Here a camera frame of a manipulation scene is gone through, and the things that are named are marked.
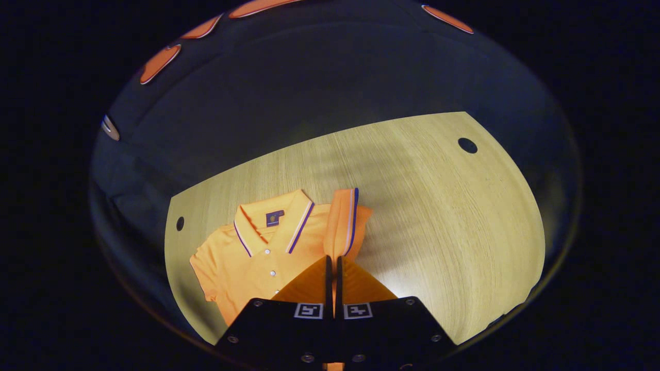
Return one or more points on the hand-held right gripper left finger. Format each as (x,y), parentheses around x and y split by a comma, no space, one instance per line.
(289,335)

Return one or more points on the orange T-shirt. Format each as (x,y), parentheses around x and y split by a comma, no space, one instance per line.
(247,268)

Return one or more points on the black backdrop cloth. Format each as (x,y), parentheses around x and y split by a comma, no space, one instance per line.
(309,93)

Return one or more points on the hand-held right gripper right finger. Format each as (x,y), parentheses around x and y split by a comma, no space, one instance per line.
(381,335)

